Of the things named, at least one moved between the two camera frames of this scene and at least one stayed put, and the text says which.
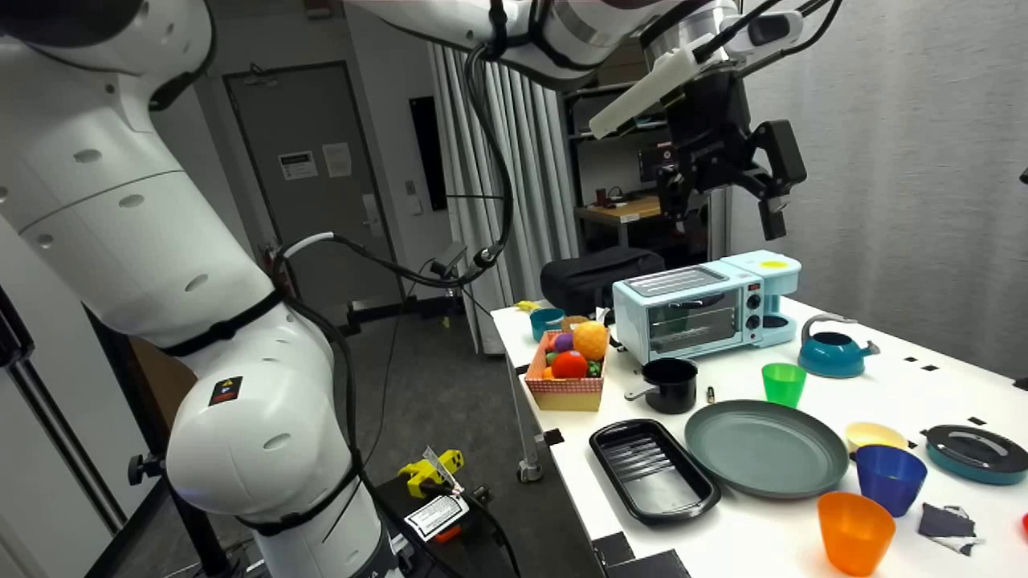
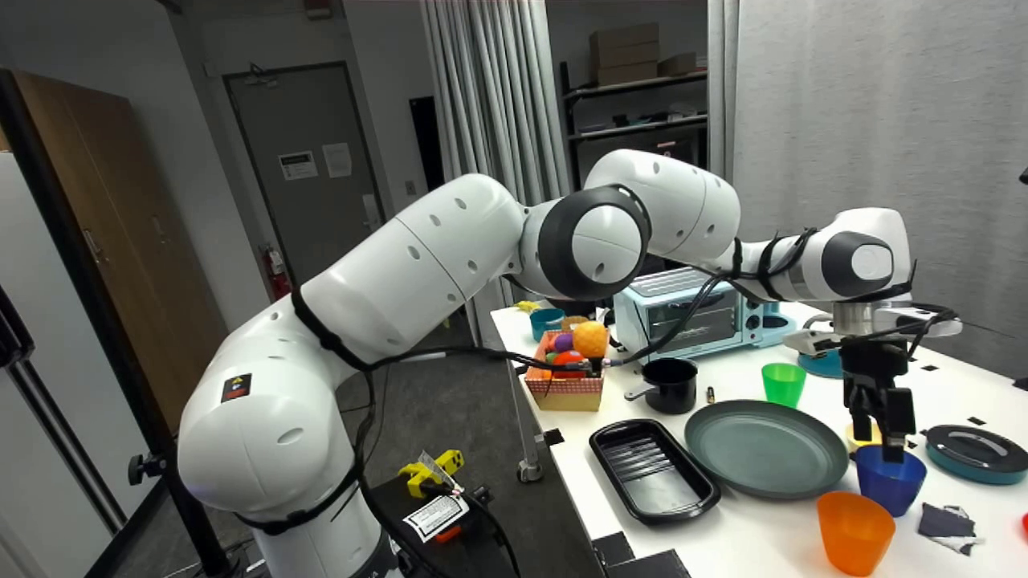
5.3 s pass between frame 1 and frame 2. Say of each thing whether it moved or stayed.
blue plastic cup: stayed
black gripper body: moved
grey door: stayed
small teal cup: stayed
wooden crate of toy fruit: stayed
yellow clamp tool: stayed
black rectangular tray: stayed
